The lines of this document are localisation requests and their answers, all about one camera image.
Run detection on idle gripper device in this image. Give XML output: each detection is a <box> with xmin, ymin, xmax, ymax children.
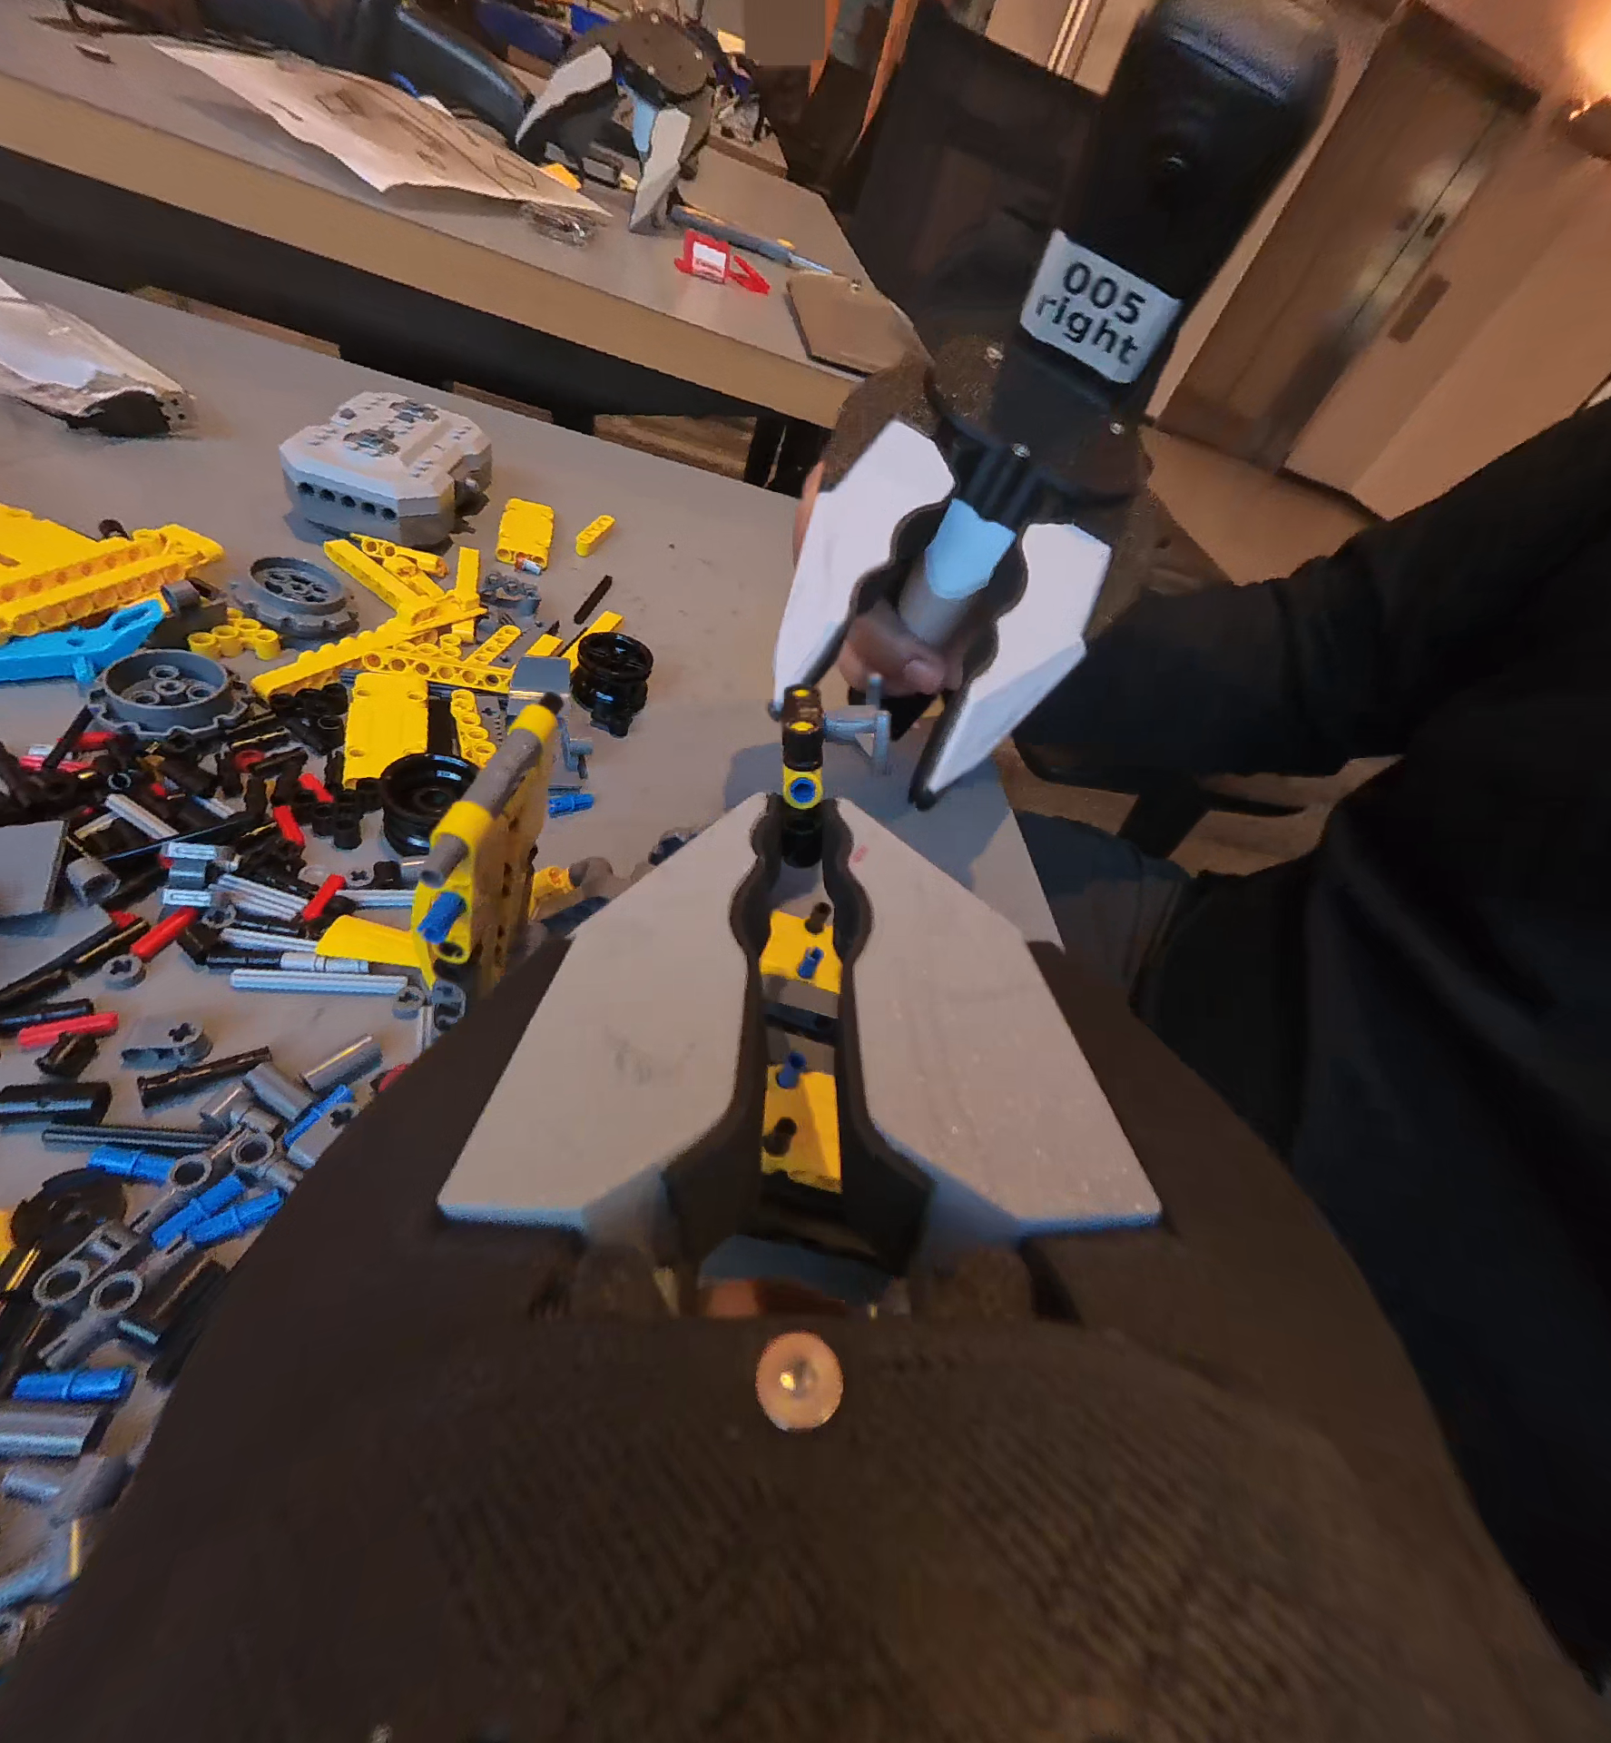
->
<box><xmin>520</xmin><ymin>12</ymin><xmax>724</xmax><ymax>235</ymax></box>

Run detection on person's right hand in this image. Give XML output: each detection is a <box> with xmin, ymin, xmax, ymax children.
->
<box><xmin>830</xmin><ymin>598</ymin><xmax>971</xmax><ymax>698</ymax></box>

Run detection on yellow toy vehicle assembly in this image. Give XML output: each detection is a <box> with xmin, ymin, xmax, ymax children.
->
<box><xmin>404</xmin><ymin>687</ymin><xmax>874</xmax><ymax>1199</ymax></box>

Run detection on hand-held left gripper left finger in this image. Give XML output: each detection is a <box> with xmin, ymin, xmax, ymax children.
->
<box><xmin>439</xmin><ymin>792</ymin><xmax>776</xmax><ymax>1279</ymax></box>

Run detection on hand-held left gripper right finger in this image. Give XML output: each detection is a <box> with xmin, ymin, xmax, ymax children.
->
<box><xmin>823</xmin><ymin>797</ymin><xmax>1160</xmax><ymax>1271</ymax></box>

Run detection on black beam with yellow pins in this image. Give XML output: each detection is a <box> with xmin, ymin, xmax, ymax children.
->
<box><xmin>778</xmin><ymin>683</ymin><xmax>830</xmax><ymax>872</ymax></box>

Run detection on small red box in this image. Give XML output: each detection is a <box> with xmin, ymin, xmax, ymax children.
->
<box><xmin>675</xmin><ymin>229</ymin><xmax>773</xmax><ymax>293</ymax></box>

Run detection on light blue panel piece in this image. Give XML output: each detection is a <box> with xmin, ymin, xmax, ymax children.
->
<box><xmin>0</xmin><ymin>598</ymin><xmax>166</xmax><ymax>695</ymax></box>

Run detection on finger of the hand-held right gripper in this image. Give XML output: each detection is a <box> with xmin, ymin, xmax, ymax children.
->
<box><xmin>773</xmin><ymin>418</ymin><xmax>956</xmax><ymax>695</ymax></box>
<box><xmin>908</xmin><ymin>519</ymin><xmax>1117</xmax><ymax>809</ymax></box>

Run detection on pile of mixed small pieces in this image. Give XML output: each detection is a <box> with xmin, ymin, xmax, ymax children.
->
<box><xmin>0</xmin><ymin>708</ymin><xmax>591</xmax><ymax>1717</ymax></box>

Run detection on pile of yellow building pieces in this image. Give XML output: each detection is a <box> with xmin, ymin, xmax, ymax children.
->
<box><xmin>0</xmin><ymin>501</ymin><xmax>624</xmax><ymax>792</ymax></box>

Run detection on person's leg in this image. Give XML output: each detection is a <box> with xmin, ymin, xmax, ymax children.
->
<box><xmin>1015</xmin><ymin>809</ymin><xmax>1188</xmax><ymax>981</ymax></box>

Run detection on metal elevator door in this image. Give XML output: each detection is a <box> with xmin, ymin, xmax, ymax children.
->
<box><xmin>1280</xmin><ymin>0</ymin><xmax>1568</xmax><ymax>478</ymax></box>

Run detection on black spoked wheel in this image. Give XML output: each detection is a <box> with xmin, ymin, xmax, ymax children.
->
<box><xmin>571</xmin><ymin>633</ymin><xmax>655</xmax><ymax>735</ymax></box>

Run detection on printed paper sheet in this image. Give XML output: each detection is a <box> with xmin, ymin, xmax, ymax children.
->
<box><xmin>158</xmin><ymin>42</ymin><xmax>608</xmax><ymax>219</ymax></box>

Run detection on dark grey claw connector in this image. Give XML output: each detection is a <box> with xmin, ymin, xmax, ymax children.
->
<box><xmin>823</xmin><ymin>671</ymin><xmax>894</xmax><ymax>775</ymax></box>

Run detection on yellow edged table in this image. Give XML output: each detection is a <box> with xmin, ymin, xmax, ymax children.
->
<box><xmin>0</xmin><ymin>0</ymin><xmax>916</xmax><ymax>478</ymax></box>

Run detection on clear plastic bags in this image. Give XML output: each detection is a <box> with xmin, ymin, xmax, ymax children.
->
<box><xmin>0</xmin><ymin>251</ymin><xmax>194</xmax><ymax>438</ymax></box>

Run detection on grey desk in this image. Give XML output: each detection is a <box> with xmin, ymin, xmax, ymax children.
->
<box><xmin>0</xmin><ymin>239</ymin><xmax>1067</xmax><ymax>1730</ymax></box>

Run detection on grey battery box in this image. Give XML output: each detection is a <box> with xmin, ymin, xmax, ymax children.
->
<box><xmin>279</xmin><ymin>394</ymin><xmax>492</xmax><ymax>546</ymax></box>

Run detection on dark flat board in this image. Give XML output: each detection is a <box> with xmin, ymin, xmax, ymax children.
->
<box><xmin>783</xmin><ymin>272</ymin><xmax>926</xmax><ymax>376</ymax></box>

